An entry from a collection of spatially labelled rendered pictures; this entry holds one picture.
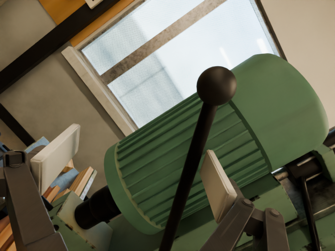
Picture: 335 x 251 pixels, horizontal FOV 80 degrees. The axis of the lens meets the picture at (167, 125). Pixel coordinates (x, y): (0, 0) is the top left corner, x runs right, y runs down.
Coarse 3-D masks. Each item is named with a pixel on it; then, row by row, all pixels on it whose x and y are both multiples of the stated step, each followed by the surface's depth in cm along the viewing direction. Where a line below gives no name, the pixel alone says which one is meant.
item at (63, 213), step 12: (72, 192) 41; (60, 204) 38; (72, 204) 39; (60, 216) 36; (72, 216) 38; (60, 228) 36; (72, 228) 37; (96, 228) 41; (108, 228) 45; (72, 240) 37; (84, 240) 38; (96, 240) 40; (108, 240) 43
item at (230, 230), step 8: (240, 200) 14; (248, 200) 14; (232, 208) 13; (240, 208) 14; (248, 208) 14; (232, 216) 13; (240, 216) 13; (248, 216) 13; (224, 224) 12; (232, 224) 12; (240, 224) 12; (216, 232) 11; (224, 232) 11; (232, 232) 11; (240, 232) 12; (208, 240) 11; (216, 240) 11; (224, 240) 11; (232, 240) 11; (208, 248) 10; (216, 248) 10; (224, 248) 10; (232, 248) 10
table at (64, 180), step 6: (42, 138) 66; (36, 144) 62; (42, 144) 64; (24, 150) 57; (30, 150) 59; (60, 174) 64; (66, 174) 66; (72, 174) 69; (54, 180) 61; (60, 180) 63; (66, 180) 65; (72, 180) 67; (60, 186) 62; (66, 186) 64; (60, 192) 60; (54, 198) 57
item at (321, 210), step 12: (288, 180) 40; (312, 180) 37; (324, 180) 36; (288, 192) 38; (300, 192) 36; (312, 192) 35; (324, 192) 34; (300, 204) 35; (312, 204) 34; (324, 204) 33; (300, 216) 33; (324, 216) 32; (288, 228) 33; (252, 240) 34
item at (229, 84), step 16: (208, 80) 16; (224, 80) 16; (208, 96) 17; (224, 96) 17; (208, 112) 18; (208, 128) 19; (192, 144) 19; (192, 160) 20; (192, 176) 20; (176, 192) 21; (176, 208) 22; (176, 224) 22
